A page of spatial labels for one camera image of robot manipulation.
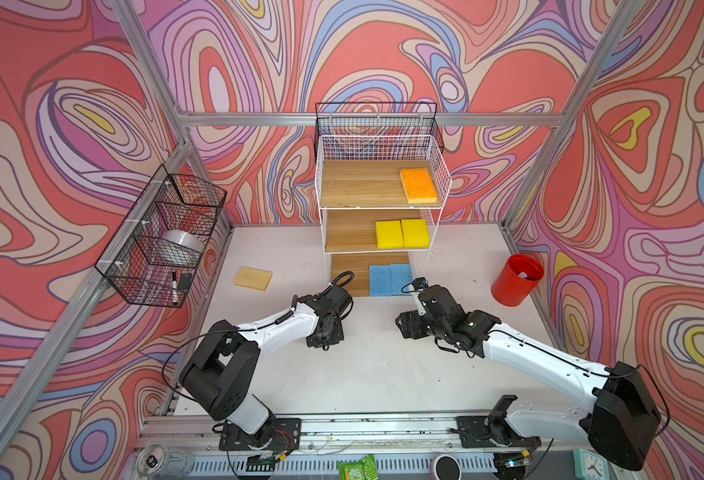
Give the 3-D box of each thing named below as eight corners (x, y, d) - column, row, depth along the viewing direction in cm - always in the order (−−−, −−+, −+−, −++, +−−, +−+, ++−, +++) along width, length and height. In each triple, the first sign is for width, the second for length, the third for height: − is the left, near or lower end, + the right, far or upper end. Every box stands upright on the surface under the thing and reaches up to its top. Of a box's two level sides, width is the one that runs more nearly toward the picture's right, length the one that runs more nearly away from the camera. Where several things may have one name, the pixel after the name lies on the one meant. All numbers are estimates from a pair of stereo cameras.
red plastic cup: (496, 306, 99) (514, 282, 88) (487, 279, 106) (502, 254, 95) (529, 306, 99) (550, 282, 88) (517, 279, 106) (536, 254, 95)
